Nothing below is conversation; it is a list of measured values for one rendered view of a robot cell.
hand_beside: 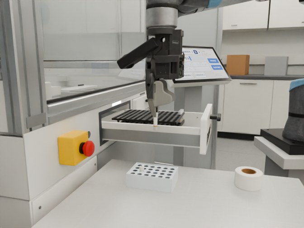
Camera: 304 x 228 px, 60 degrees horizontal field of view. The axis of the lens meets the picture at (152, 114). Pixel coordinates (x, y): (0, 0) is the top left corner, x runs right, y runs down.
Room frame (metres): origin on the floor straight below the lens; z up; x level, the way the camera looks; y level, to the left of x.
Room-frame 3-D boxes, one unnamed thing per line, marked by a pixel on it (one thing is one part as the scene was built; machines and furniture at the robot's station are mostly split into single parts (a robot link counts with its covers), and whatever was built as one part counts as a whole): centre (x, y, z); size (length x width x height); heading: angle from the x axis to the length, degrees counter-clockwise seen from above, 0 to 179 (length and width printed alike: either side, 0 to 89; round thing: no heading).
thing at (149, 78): (0.64, 0.00, 1.04); 0.05 x 0.02 x 0.09; 163
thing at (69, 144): (0.64, 0.19, 0.88); 0.07 x 0.05 x 0.07; 164
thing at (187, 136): (0.93, 0.01, 0.86); 0.40 x 0.26 x 0.06; 74
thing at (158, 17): (0.66, -0.02, 1.18); 0.08 x 0.08 x 0.05
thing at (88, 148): (0.63, 0.16, 0.88); 0.04 x 0.03 x 0.04; 164
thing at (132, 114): (0.93, 0.01, 0.87); 0.22 x 0.18 x 0.06; 74
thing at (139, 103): (1.26, 0.04, 0.87); 0.29 x 0.02 x 0.11; 164
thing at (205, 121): (0.87, -0.19, 0.87); 0.29 x 0.02 x 0.11; 164
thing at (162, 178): (0.67, 0.00, 0.78); 0.12 x 0.08 x 0.04; 73
